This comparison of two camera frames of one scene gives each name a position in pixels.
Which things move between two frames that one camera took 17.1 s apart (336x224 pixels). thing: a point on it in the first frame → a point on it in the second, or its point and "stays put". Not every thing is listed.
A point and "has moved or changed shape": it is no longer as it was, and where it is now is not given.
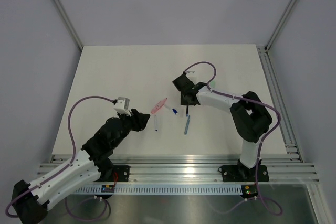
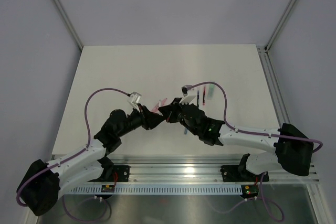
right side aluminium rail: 278,102 stays put
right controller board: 249,191 stays put
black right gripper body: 183,100 → 176,115
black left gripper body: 135,125 → 145,119
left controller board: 107,189 stays put
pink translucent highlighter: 158,106 stays put
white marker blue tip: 156,124 has moved or changed shape
